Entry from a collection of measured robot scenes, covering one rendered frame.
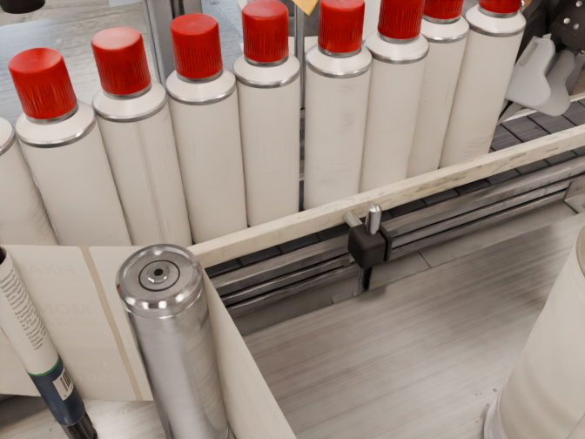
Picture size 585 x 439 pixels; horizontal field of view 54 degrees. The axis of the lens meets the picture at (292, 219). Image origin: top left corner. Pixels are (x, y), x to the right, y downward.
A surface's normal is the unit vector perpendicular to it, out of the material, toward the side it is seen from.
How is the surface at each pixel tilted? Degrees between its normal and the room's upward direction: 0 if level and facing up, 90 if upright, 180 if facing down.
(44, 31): 0
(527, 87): 63
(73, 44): 0
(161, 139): 90
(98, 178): 90
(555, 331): 91
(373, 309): 0
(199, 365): 90
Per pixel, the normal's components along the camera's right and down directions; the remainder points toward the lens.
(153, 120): 0.68, 0.51
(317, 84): -0.71, 0.49
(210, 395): 0.85, 0.37
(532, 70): -0.81, -0.07
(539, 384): -0.97, 0.18
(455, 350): 0.00, -0.72
